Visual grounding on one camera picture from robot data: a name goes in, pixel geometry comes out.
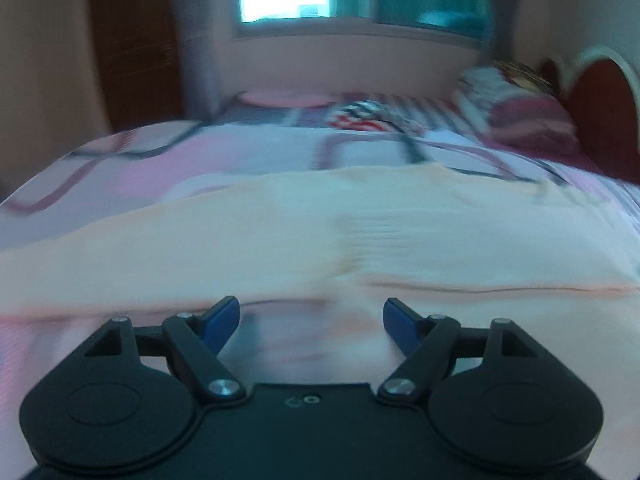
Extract striped bed sheet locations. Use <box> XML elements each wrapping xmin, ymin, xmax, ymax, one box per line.
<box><xmin>215</xmin><ymin>90</ymin><xmax>468</xmax><ymax>131</ymax></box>

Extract maroon striped pillow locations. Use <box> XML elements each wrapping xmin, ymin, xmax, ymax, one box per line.
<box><xmin>486</xmin><ymin>91</ymin><xmax>582</xmax><ymax>155</ymax></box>

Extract red navy striped garment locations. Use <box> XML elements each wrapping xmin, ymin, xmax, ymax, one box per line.
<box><xmin>326</xmin><ymin>101</ymin><xmax>427</xmax><ymax>135</ymax></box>

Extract grey white striped pillow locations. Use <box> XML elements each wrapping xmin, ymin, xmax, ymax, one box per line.
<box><xmin>454</xmin><ymin>66</ymin><xmax>518</xmax><ymax>133</ymax></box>

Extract cream soft garment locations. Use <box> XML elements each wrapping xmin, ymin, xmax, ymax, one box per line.
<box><xmin>0</xmin><ymin>162</ymin><xmax>640</xmax><ymax>386</ymax></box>

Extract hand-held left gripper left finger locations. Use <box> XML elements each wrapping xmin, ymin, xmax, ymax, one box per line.
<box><xmin>82</xmin><ymin>296</ymin><xmax>248</xmax><ymax>405</ymax></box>

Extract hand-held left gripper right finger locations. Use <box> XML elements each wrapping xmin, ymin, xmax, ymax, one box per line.
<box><xmin>376</xmin><ymin>297</ymin><xmax>542</xmax><ymax>406</ymax></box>

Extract pink white patterned blanket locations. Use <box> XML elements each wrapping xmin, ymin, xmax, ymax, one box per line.
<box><xmin>0</xmin><ymin>119</ymin><xmax>640</xmax><ymax>480</ymax></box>

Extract pink flat pillow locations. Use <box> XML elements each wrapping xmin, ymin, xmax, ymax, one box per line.
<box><xmin>240</xmin><ymin>91</ymin><xmax>337</xmax><ymax>109</ymax></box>

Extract grey curtain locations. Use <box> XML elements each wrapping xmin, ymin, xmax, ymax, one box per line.
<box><xmin>479</xmin><ymin>0</ymin><xmax>527</xmax><ymax>68</ymax></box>
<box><xmin>166</xmin><ymin>0</ymin><xmax>237</xmax><ymax>113</ymax></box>

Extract brown wooden door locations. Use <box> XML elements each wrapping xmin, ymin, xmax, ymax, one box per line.
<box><xmin>86</xmin><ymin>0</ymin><xmax>185</xmax><ymax>135</ymax></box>

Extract red white scalloped headboard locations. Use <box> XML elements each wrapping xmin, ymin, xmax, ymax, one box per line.
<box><xmin>536</xmin><ymin>44</ymin><xmax>640</xmax><ymax>183</ymax></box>

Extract gold patterned cushion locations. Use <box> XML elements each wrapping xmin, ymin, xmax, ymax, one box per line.
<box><xmin>492</xmin><ymin>59</ymin><xmax>557</xmax><ymax>95</ymax></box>

